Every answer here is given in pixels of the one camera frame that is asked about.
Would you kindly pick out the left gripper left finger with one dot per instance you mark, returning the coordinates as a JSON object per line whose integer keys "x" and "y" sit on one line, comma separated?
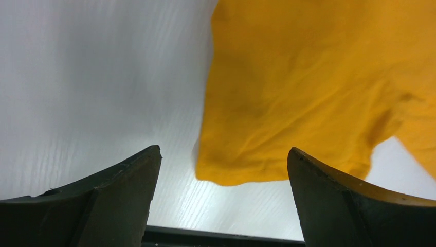
{"x": 108, "y": 208}

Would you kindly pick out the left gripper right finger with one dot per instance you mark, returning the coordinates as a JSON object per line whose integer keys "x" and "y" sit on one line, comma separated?
{"x": 338, "y": 209}

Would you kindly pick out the yellow t shirt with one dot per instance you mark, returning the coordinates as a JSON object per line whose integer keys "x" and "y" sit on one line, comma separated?
{"x": 332, "y": 78}

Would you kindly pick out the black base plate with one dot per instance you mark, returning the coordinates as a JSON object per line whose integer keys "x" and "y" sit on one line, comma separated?
{"x": 164, "y": 236}

